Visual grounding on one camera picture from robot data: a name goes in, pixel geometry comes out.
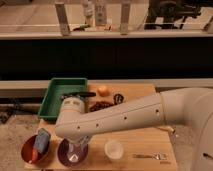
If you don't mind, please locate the wooden board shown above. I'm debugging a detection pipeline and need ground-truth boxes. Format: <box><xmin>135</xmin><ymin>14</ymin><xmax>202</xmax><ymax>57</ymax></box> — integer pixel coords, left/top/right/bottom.
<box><xmin>23</xmin><ymin>82</ymin><xmax>179</xmax><ymax>171</ymax></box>

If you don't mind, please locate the black handled utensil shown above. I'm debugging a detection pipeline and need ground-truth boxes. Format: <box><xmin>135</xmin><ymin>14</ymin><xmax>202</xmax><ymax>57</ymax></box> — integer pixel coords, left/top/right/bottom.
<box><xmin>61</xmin><ymin>92</ymin><xmax>96</xmax><ymax>100</ymax></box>

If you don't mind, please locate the green plastic tray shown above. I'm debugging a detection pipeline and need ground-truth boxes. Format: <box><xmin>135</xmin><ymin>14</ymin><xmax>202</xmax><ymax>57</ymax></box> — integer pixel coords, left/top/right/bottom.
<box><xmin>38</xmin><ymin>78</ymin><xmax>87</xmax><ymax>121</ymax></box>

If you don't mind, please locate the white cup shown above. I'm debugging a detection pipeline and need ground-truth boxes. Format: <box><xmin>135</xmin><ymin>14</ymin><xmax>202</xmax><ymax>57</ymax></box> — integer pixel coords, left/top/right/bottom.
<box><xmin>104</xmin><ymin>140</ymin><xmax>124</xmax><ymax>161</ymax></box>

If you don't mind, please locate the bunch of dark grapes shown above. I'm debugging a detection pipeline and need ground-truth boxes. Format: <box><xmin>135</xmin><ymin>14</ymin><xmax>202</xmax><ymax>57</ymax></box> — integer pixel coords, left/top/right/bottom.
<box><xmin>89</xmin><ymin>101</ymin><xmax>113</xmax><ymax>112</ymax></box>

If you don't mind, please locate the orange carrot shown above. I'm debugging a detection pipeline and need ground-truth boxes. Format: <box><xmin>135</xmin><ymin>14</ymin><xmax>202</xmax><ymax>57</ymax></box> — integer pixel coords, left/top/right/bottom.
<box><xmin>29</xmin><ymin>148</ymin><xmax>39</xmax><ymax>163</ymax></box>

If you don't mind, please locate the orange fruit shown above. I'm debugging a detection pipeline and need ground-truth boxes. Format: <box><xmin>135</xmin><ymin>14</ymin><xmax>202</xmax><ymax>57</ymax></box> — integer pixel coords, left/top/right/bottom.
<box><xmin>97</xmin><ymin>85</ymin><xmax>110</xmax><ymax>97</ymax></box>

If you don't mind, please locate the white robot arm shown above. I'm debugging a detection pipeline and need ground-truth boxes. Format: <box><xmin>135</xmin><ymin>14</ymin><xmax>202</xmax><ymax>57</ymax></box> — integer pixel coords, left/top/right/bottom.
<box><xmin>55</xmin><ymin>88</ymin><xmax>213</xmax><ymax>171</ymax></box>

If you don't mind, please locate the purple bowl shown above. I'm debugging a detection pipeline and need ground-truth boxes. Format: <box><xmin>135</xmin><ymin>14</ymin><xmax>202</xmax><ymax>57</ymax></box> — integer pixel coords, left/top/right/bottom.
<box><xmin>57</xmin><ymin>139</ymin><xmax>88</xmax><ymax>167</ymax></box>

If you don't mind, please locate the red bowl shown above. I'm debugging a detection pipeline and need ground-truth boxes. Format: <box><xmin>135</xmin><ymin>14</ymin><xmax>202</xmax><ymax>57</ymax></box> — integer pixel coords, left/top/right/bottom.
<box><xmin>21</xmin><ymin>135</ymin><xmax>49</xmax><ymax>164</ymax></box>

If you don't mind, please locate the yellow handled tool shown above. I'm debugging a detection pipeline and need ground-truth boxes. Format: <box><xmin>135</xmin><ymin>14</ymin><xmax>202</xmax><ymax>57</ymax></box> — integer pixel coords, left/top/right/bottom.
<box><xmin>156</xmin><ymin>126</ymin><xmax>175</xmax><ymax>134</ymax></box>

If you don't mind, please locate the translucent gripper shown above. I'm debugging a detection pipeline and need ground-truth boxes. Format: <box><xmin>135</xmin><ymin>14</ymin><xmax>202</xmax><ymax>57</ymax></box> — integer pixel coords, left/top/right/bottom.
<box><xmin>67</xmin><ymin>136</ymin><xmax>90</xmax><ymax>160</ymax></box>

